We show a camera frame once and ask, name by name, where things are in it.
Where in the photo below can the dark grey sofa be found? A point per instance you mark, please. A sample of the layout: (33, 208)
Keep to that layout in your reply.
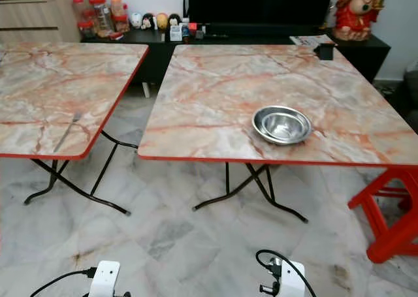
(411, 101)

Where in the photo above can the silver metal fork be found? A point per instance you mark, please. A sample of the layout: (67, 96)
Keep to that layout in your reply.
(66, 132)

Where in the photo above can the yellow round toy figurine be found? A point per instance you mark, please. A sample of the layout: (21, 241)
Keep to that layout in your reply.
(162, 21)

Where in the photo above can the orange-filled red-lid jar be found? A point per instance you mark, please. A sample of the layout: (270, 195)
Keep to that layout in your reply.
(119, 16)

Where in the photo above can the stainless steel bowl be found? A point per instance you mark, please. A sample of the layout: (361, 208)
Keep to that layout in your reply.
(281, 125)

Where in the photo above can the light wood sideboard cabinet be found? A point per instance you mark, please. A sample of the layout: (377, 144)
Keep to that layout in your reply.
(39, 19)

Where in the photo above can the black low television console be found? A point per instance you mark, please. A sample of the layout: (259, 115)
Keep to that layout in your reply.
(160, 59)

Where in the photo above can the black metal folding table legs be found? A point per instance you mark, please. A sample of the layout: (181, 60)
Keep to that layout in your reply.
(88, 189)
(273, 201)

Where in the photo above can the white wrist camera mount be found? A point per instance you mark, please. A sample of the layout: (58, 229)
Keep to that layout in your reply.
(104, 279)
(293, 281)

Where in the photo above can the black flat screen television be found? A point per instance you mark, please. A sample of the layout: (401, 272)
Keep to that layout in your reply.
(261, 3)

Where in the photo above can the small black box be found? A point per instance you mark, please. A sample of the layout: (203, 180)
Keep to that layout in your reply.
(326, 51)

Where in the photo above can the printed paper leaflet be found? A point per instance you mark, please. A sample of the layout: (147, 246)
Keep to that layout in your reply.
(308, 40)

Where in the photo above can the short red-lid plastic jar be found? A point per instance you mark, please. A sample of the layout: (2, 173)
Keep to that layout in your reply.
(83, 19)

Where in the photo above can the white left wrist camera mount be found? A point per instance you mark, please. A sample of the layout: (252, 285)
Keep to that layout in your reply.
(104, 279)

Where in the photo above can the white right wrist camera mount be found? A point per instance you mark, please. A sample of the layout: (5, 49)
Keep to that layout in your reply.
(293, 281)

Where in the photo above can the small white box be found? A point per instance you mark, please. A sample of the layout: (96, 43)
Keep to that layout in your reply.
(176, 33)

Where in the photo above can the red plastic stool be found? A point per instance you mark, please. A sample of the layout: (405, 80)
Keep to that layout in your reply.
(382, 225)

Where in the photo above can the white round toy figurine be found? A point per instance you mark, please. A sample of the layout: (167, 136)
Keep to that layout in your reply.
(135, 21)

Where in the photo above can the black round toy figurine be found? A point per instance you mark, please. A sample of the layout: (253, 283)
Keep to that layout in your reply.
(148, 21)
(174, 19)

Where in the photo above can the tall red-lid plastic jar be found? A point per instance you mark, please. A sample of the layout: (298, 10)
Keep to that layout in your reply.
(102, 13)

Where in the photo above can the red and gold statue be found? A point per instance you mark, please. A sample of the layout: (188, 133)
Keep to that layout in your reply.
(356, 11)

